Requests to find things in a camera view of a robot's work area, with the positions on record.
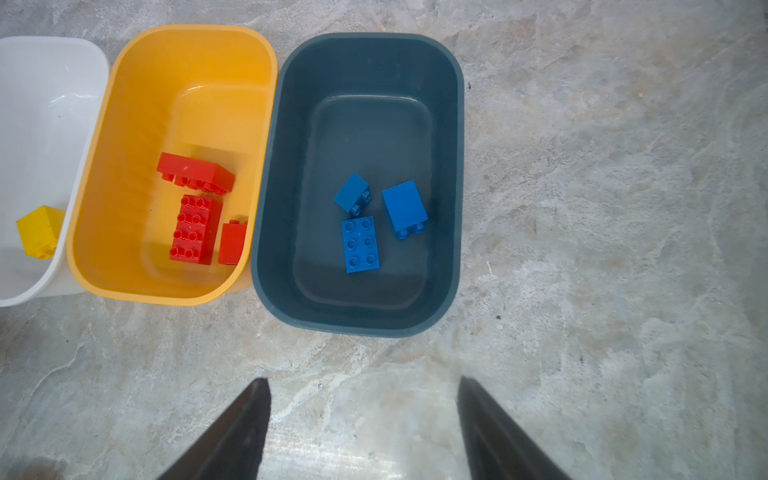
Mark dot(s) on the red lego brick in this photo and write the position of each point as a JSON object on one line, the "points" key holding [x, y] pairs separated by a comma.
{"points": [[195, 174], [196, 229]]}

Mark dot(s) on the red block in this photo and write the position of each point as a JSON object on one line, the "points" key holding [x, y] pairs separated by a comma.
{"points": [[232, 242]]}

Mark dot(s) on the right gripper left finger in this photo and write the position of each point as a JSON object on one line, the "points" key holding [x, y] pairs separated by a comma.
{"points": [[232, 447]]}

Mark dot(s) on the white plastic container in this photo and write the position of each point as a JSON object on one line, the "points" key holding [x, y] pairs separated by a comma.
{"points": [[51, 94]]}

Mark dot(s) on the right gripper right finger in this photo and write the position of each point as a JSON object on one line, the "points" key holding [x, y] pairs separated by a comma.
{"points": [[496, 447]]}

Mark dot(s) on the yellow plastic container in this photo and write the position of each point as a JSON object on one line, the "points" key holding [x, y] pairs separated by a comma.
{"points": [[200, 91]]}

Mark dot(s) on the small blue lego brick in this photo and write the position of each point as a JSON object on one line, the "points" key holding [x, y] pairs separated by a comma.
{"points": [[354, 196]]}

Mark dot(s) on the small yellow lego brick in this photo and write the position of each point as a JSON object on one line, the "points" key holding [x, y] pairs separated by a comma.
{"points": [[40, 230]]}

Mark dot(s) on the dark teal plastic container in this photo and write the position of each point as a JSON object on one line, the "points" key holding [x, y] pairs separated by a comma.
{"points": [[388, 107]]}

